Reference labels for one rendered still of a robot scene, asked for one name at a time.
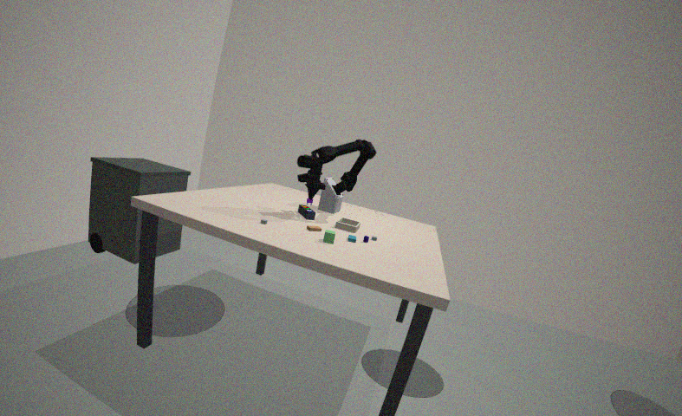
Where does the light green cube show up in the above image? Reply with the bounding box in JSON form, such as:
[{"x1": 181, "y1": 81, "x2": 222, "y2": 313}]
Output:
[{"x1": 323, "y1": 230, "x2": 335, "y2": 244}]

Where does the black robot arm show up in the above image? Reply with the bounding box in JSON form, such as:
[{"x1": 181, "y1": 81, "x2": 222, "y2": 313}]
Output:
[{"x1": 297, "y1": 140, "x2": 377, "y2": 195}]

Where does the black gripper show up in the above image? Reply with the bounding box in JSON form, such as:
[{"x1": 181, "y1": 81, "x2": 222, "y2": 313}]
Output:
[{"x1": 304, "y1": 168, "x2": 326, "y2": 200}]

